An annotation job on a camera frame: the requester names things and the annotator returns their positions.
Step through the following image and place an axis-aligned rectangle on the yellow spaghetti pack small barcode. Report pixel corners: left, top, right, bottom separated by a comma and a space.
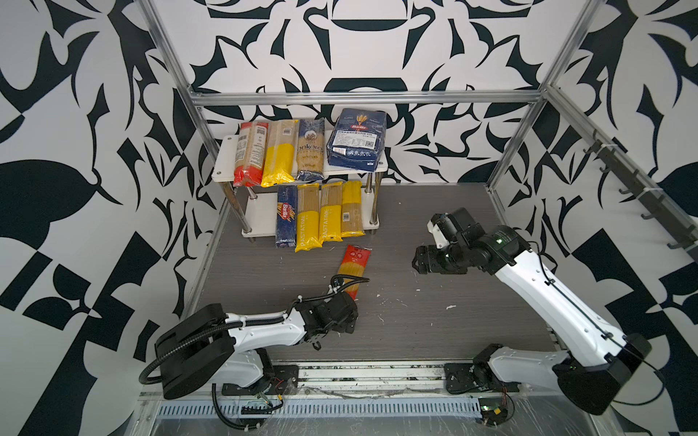
341, 181, 365, 239

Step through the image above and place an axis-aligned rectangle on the dark blue Barilla pasta box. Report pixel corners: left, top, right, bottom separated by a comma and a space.
326, 108, 387, 173

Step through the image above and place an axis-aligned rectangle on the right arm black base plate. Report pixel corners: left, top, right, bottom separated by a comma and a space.
444, 363, 519, 395

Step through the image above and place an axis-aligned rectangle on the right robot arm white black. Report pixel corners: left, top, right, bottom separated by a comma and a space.
412, 208, 652, 415

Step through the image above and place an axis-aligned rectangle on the dark blue clear spaghetti pack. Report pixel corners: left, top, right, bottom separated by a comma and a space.
296, 119, 325, 182

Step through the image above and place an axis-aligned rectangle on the aluminium cage frame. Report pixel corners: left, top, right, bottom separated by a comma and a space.
135, 0, 698, 350

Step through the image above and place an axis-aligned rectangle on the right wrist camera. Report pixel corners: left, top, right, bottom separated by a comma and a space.
427, 214, 456, 249

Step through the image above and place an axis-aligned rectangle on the red spaghetti pack white label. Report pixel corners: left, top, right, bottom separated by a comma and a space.
233, 122, 269, 187

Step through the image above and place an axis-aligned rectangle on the yellow Pastatime spaghetti pack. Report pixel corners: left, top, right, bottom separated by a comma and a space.
319, 182, 343, 243
296, 183, 322, 253

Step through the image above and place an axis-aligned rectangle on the black corrugated cable conduit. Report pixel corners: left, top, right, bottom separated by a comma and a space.
138, 273, 371, 432

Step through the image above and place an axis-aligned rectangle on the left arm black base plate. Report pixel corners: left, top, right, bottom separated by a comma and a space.
222, 364, 299, 397

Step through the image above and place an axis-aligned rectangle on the grey wall hook rack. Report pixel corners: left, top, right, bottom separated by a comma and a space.
585, 139, 697, 263

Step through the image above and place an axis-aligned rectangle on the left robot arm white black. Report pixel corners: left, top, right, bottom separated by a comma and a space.
138, 291, 358, 400

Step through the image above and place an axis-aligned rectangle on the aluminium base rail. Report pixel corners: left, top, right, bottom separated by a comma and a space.
130, 356, 606, 421

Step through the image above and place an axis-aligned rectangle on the white two-tier metal shelf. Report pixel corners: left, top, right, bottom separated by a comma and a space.
212, 134, 388, 239

